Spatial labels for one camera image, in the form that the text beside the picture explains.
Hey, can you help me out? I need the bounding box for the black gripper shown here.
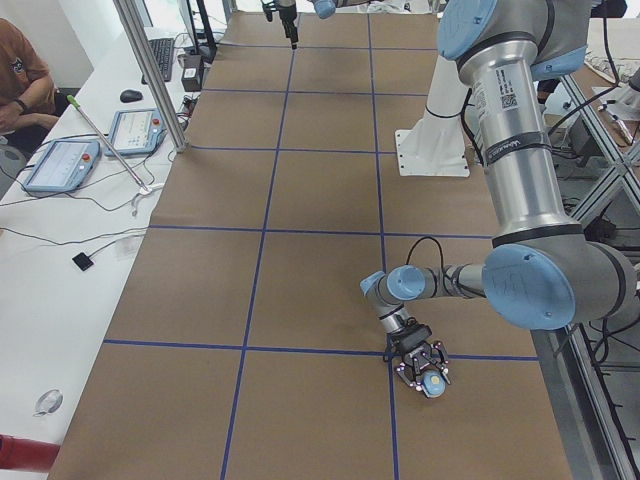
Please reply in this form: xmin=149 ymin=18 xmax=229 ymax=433
xmin=276 ymin=0 xmax=299 ymax=49
xmin=387 ymin=323 xmax=451 ymax=391

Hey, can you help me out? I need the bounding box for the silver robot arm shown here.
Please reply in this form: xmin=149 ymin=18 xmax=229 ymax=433
xmin=361 ymin=1 xmax=637 ymax=398
xmin=262 ymin=0 xmax=364 ymax=50

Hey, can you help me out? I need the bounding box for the black power adapter box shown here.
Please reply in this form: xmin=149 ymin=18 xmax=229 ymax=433
xmin=181 ymin=55 xmax=204 ymax=92

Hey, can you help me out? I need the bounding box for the black keyboard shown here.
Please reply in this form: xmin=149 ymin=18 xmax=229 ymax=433
xmin=148 ymin=38 xmax=175 ymax=82

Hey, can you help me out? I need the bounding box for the black computer mouse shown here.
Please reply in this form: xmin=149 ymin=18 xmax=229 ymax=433
xmin=119 ymin=89 xmax=143 ymax=103

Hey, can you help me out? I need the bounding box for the far blue teach pendant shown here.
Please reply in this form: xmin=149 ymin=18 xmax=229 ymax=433
xmin=107 ymin=109 xmax=166 ymax=156

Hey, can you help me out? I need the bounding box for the blue teach pendant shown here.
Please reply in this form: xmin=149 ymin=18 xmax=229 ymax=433
xmin=107 ymin=109 xmax=166 ymax=156
xmin=23 ymin=140 xmax=101 ymax=196

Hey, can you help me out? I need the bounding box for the metal rod green tip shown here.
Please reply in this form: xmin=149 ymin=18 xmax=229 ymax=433
xmin=66 ymin=95 xmax=152 ymax=195

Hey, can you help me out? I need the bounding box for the near blue teach pendant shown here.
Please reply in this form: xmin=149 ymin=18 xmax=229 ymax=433
xmin=23 ymin=140 xmax=101 ymax=196

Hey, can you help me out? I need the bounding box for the person in brown shirt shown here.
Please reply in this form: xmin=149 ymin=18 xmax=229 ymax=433
xmin=1 ymin=19 xmax=67 ymax=156

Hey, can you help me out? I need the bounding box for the small black square pad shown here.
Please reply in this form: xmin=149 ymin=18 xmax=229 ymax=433
xmin=72 ymin=252 xmax=94 ymax=271

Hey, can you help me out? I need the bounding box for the clear tape roll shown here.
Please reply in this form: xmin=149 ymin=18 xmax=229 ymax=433
xmin=33 ymin=389 xmax=64 ymax=417

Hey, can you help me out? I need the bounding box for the red cylinder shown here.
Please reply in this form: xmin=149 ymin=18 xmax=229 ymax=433
xmin=0 ymin=435 xmax=60 ymax=473

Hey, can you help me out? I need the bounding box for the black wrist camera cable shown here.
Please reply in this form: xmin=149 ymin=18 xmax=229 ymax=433
xmin=405 ymin=235 xmax=451 ymax=296

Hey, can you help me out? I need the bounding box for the aluminium frame post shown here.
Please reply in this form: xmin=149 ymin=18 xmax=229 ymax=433
xmin=113 ymin=0 xmax=187 ymax=153

